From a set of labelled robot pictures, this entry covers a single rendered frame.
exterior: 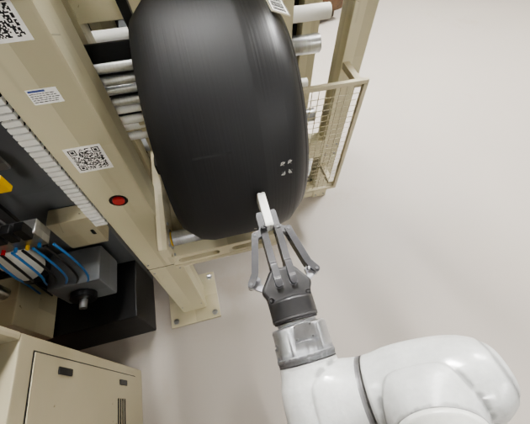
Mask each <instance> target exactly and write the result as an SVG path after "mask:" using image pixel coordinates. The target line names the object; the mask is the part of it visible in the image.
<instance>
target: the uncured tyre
mask: <svg viewBox="0 0 530 424"><path fill-rule="evenodd" d="M129 40H130V54H131V59H132V64H133V69H134V74H135V81H136V86H137V91H138V95H139V100H140V106H141V110H142V113H143V118H144V121H145V125H146V130H147V134H148V137H149V140H150V143H151V149H152V151H153V155H154V157H155V160H156V164H157V167H158V170H159V173H160V175H161V178H162V181H163V184H164V187H165V189H166V192H167V196H168V198H169V200H170V203H171V205H172V208H173V210H174V213H175V215H176V216H177V218H178V221H179V223H180V224H181V226H182V227H183V228H184V230H186V231H189V232H190V233H192V234H194V235H196V236H197V237H199V238H201V239H203V240H218V239H222V238H226V237H229V236H236V235H240V234H244V233H247V232H252V228H256V227H258V225H257V220H256V214H257V213H259V212H260V210H259V208H258V204H257V193H262V192H264V193H265V195H266V198H267V202H268V207H269V209H275V210H276V213H277V216H278V221H279V223H280V224H282V223H284V222H285V221H287V220H289V219H290V217H291V216H292V214H293V213H294V212H295V210H296V209H297V207H298V206H299V204H300V202H301V201H302V199H303V197H304V195H305V190H306V184H307V178H308V169H309V137H308V125H307V116H306V108H305V96H304V91H303V86H302V81H301V76H300V72H299V65H298V62H297V58H296V54H295V51H294V46H293V43H292V40H291V37H290V34H289V31H288V28H287V26H286V23H285V22H284V19H283V17H282V15H281V14H280V13H275V12H272V11H271V10H270V8H269V6H268V3H267V1H266V0H140V3H139V4H138V6H137V8H136V10H135V11H134V13H133V14H132V16H131V18H130V21H129ZM229 151H232V153H231V154H227V155H223V156H214V157H210V158H205V159H200V160H196V161H193V160H192V159H193V158H197V157H202V156H210V155H215V154H220V153H224V152H229ZM290 156H294V174H293V175H290V176H287V177H286V178H280V175H279V162H278V160H281V159H284V158H287V157H290ZM258 230H259V229H257V230H254V231H258Z"/></svg>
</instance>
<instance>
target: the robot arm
mask: <svg viewBox="0 0 530 424"><path fill-rule="evenodd" d="M257 204H258V208H259V210H260V212H259V213H257V214H256V220H257V225H258V229H259V230H258V231H257V232H253V233H252V274H251V277H250V279H249V282H248V289H249V290H250V291H253V290H255V291H257V292H260V293H262V296H263V297H264V298H265V300H266V301H267V302H268V307H269V310H270V314H271V317H272V321H273V325H274V326H275V327H277V328H278V330H276V331H274V332H273V340H274V343H275V347H276V349H275V352H276V356H277V360H278V366H279V368H280V373H281V382H282V387H281V393H282V399H283V404H284V411H285V415H286V419H287V422H288V424H507V423H508V422H509V421H510V420H511V419H512V418H513V417H514V415H515V414H516V412H517V410H518V408H519V406H520V397H521V391H520V389H521V388H520V386H519V384H518V382H517V379H516V378H515V376H514V374H513V373H512V371H511V370H510V368H509V367H508V366H507V364H506V362H505V361H504V360H503V359H502V357H501V356H500V355H499V354H498V353H497V352H496V351H495V350H494V349H493V348H492V347H490V346H489V345H488V344H486V343H483V342H480V341H478V340H476V339H474V338H473V337H466V336H458V335H439V336H430V337H420V338H415V339H410V340H406V341H403V342H397V343H393V344H390V345H387V346H384V347H380V348H378V349H376V350H374V351H372V352H369V353H366V354H363V355H360V356H356V357H350V358H337V355H336V353H335V348H334V346H333V344H332V341H331V337H330V334H329V331H328V329H327V326H326V321H325V320H324V319H323V318H318V319H316V318H315V316H316V315H317V313H318V311H317V309H316V306H315V301H314V299H313V296H312V293H311V290H310V286H311V279H312V277H313V276H314V275H315V274H317V273H318V272H319V270H320V266H319V265H318V264H317V263H315V262H314V261H313V260H312V259H311V258H310V256H309V255H308V253H307V251H306V250H305V248H304V247H303V245H302V243H301V242H300V240H299V238H298V237H297V235H296V234H295V232H294V230H293V228H292V227H291V225H281V224H280V223H279V221H278V216H277V213H276V210H275V209H269V207H268V202H267V198H266V195H265V193H264V192H262V193H257ZM269 231H273V234H274V235H275V239H276V242H277V245H278V250H279V253H280V257H281V259H282V263H283V267H282V268H279V267H278V264H277V262H276V259H275V256H274V253H273V248H272V245H271V241H270V239H269V235H268V232H269ZM284 235H285V236H286V238H287V239H288V241H289V244H290V245H291V246H292V248H293V249H294V252H295V253H296V255H297V257H298V258H299V260H300V261H301V263H302V265H303V266H304V267H305V269H304V270H305V273H306V275H305V274H304V273H302V272H301V271H300V270H299V269H298V268H297V267H295V266H294V265H293V263H292V260H291V258H290V255H289V250H288V248H287V245H286V241H285V239H284ZM261 239H262V245H263V248H264V251H265V255H266V258H267V261H268V267H269V271H270V272H269V274H268V277H267V279H266V282H265V284H264V286H262V280H261V279H260V278H259V277H258V241H259V240H261Z"/></svg>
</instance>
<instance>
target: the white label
mask: <svg viewBox="0 0 530 424"><path fill-rule="evenodd" d="M266 1H267V3H268V6H269V8H270V10H271V11H272V12H275V13H280V14H282V15H286V16H289V17H290V14H289V11H288V9H287V8H286V7H285V5H284V2H283V0H266Z"/></svg>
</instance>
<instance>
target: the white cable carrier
mask: <svg viewBox="0 0 530 424"><path fill-rule="evenodd" d="M0 121H2V126H3V127H4V128H5V129H7V131H8V133H9V134H10V135H13V138H14V139H15V140H16V141H18V143H19V144H20V145H21V146H22V147H24V149H25V150H26V151H27V152H29V155H30V156H31V157H32V158H34V160H35V161H36V162H37V163H38V165H39V166H40V167H41V168H44V171H45V172H48V173H47V174H48V175H49V176H50V177H51V179H52V180H53V181H54V182H56V185H57V186H60V188H61V189H62V190H63V192H64V193H66V195H67V196H68V197H69V198H70V200H71V201H74V204H76V205H77V207H78V208H80V210H81V211H82V212H83V213H84V214H85V215H86V216H87V217H88V218H89V219H90V220H91V221H92V223H93V224H94V225H95V226H101V225H107V224H108V221H107V220H106V219H105V218H104V217H103V215H102V214H101V213H100V212H99V211H98V209H97V208H96V207H95V206H94V204H93V203H92V202H91V201H90V199H89V198H88V197H87V196H86V194H85V193H84V192H83V191H82V190H81V189H80V188H79V187H78V186H77V184H76V183H75V182H74V181H73V179H72V178H71V177H70V176H69V175H68V173H67V172H66V171H65V170H64V168H63V167H62V166H61V165H60V163H59V162H58V161H57V160H56V159H55V158H54V157H53V156H52V155H51V153H50V152H49V151H48V150H47V148H46V147H45V146H44V145H43V143H42V142H41V141H40V140H39V139H38V137H37V136H36V135H35V134H34V132H33V131H32V130H31V129H30V128H29V127H28V126H27V125H26V124H25V122H24V121H23V120H22V119H21V117H20V116H19V115H18V114H17V112H16V111H15V110H14V109H13V107H12V106H11V105H10V104H9V103H8V101H7V100H6V99H5V98H4V97H3V95H2V94H1V93H0Z"/></svg>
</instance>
